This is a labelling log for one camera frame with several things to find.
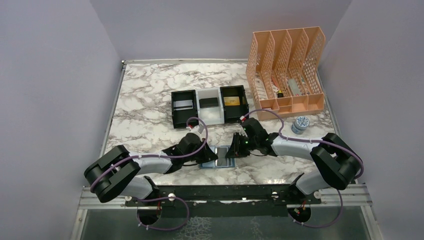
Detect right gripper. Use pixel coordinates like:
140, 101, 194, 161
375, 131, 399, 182
226, 131, 258, 158

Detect blue card holder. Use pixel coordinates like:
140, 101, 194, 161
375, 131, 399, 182
199, 145, 236, 169

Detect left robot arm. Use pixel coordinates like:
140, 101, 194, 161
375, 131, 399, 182
83, 132, 219, 206

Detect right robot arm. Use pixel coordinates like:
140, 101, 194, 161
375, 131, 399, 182
225, 118, 364, 204

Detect black card in sleeve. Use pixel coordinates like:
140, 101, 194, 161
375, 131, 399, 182
215, 147, 231, 168

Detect black white card tray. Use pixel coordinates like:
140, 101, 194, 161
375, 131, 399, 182
171, 85, 249, 129

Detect black credit card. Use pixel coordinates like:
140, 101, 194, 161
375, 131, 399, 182
199, 97, 219, 108

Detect gold credit card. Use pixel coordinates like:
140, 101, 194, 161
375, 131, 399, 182
223, 96, 241, 107

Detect white magnetic stripe card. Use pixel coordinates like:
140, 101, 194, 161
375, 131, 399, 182
173, 99, 194, 111

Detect white labelled box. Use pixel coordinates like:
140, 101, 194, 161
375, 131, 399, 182
254, 75, 268, 100

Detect yellow tipped marker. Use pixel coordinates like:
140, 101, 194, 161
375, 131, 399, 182
276, 89, 285, 98

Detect orange file organizer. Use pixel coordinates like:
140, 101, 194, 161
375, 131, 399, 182
246, 26, 326, 121

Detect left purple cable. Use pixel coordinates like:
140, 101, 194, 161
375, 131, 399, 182
90, 116, 210, 232

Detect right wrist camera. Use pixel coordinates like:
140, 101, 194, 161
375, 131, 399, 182
238, 115, 248, 137

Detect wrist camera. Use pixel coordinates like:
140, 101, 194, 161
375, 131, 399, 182
186, 124, 205, 139
238, 115, 248, 137

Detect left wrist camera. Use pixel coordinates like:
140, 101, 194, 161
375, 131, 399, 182
186, 124, 205, 139

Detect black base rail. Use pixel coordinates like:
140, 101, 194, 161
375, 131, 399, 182
125, 184, 322, 218

